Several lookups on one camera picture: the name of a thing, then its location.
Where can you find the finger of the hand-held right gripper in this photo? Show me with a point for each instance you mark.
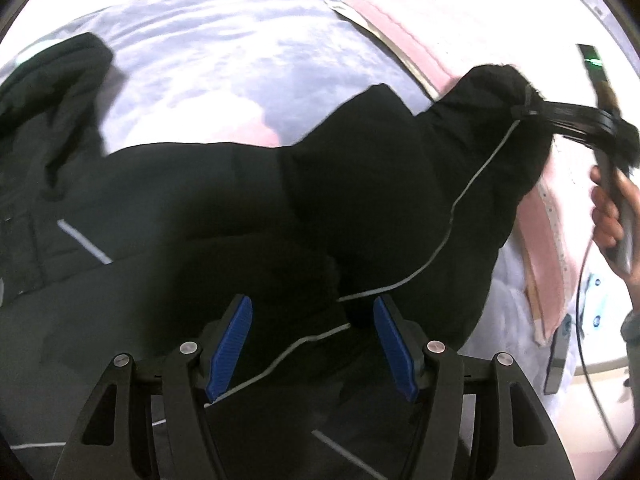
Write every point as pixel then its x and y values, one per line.
pixel 570 117

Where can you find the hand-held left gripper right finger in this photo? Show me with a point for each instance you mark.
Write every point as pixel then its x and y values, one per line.
pixel 395 355

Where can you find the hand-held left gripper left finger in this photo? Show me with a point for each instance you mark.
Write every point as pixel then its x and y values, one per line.
pixel 231 350

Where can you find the black jacket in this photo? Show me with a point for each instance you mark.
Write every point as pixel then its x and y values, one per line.
pixel 325 200

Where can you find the person's right forearm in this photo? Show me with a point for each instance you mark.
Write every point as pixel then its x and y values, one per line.
pixel 632 330

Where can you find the person's right hand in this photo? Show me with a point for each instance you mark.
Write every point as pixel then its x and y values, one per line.
pixel 604 220

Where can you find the pink quilt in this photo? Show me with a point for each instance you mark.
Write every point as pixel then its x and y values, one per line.
pixel 542 260

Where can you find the dark flat device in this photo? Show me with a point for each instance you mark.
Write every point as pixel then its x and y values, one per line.
pixel 557 355

